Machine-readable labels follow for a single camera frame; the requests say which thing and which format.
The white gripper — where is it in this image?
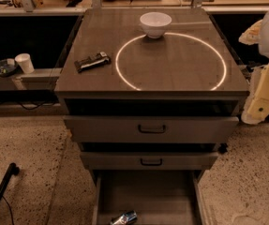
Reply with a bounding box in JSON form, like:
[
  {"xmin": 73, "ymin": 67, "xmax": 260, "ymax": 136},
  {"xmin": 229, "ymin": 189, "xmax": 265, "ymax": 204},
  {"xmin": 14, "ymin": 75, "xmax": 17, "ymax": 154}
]
[{"xmin": 241, "ymin": 64, "xmax": 269, "ymax": 125}]

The open bottom drawer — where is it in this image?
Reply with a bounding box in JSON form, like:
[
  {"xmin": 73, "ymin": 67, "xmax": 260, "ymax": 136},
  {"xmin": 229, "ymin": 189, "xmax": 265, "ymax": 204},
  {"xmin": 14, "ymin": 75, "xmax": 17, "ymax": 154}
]
[{"xmin": 92, "ymin": 171, "xmax": 205, "ymax": 225}]

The white paper cup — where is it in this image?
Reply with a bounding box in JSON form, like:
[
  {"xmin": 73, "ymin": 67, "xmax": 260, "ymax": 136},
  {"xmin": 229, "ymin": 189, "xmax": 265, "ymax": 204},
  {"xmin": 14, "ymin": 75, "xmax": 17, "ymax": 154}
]
[{"xmin": 15, "ymin": 53, "xmax": 35, "ymax": 74}]

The dark snack bar wrapper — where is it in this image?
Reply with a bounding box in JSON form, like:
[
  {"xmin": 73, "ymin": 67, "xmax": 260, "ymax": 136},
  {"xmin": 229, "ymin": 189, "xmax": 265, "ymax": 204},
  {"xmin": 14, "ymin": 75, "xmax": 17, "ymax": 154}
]
[{"xmin": 74, "ymin": 52, "xmax": 111, "ymax": 73}]

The grey side ledge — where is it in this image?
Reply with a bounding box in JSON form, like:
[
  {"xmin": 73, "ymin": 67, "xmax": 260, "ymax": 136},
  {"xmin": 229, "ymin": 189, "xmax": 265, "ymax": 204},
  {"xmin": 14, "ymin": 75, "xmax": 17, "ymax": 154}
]
[{"xmin": 0, "ymin": 68, "xmax": 62, "ymax": 91}]

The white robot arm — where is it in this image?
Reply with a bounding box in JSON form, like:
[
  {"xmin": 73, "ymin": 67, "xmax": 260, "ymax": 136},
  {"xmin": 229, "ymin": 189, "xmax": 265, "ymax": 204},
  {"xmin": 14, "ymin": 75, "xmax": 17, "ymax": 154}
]
[{"xmin": 238, "ymin": 10, "xmax": 269, "ymax": 125}]

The middle drawer with handle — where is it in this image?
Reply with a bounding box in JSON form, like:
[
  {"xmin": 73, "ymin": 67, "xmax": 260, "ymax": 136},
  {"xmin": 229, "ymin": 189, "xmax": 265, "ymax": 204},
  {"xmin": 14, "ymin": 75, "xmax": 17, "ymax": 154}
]
[{"xmin": 81, "ymin": 152, "xmax": 217, "ymax": 171}]

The drawer with handle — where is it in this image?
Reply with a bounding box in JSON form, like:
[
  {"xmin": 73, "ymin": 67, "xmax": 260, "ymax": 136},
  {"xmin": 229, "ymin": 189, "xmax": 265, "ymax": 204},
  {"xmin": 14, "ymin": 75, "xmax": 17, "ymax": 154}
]
[
  {"xmin": 64, "ymin": 115, "xmax": 238, "ymax": 143},
  {"xmin": 81, "ymin": 152, "xmax": 217, "ymax": 171}
]

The grey drawer cabinet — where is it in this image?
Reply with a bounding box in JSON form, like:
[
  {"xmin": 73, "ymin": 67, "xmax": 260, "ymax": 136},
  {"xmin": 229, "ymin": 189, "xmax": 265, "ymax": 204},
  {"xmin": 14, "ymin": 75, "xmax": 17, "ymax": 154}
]
[{"xmin": 54, "ymin": 7, "xmax": 250, "ymax": 225}]

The top drawer with handle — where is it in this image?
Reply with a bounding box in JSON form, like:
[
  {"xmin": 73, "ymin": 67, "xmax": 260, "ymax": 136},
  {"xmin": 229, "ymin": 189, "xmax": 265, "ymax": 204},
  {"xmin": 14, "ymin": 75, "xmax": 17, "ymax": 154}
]
[{"xmin": 64, "ymin": 115, "xmax": 238, "ymax": 143}]

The dark round plate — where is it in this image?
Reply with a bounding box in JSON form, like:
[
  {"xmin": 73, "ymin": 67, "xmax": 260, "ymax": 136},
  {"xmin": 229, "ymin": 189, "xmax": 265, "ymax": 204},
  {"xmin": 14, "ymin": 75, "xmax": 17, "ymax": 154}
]
[{"xmin": 0, "ymin": 58, "xmax": 18, "ymax": 78}]

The white ceramic bowl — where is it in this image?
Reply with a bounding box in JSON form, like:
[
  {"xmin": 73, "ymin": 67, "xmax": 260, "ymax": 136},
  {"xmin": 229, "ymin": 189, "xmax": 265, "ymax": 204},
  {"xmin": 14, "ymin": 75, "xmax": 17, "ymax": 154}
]
[{"xmin": 140, "ymin": 12, "xmax": 172, "ymax": 38}]

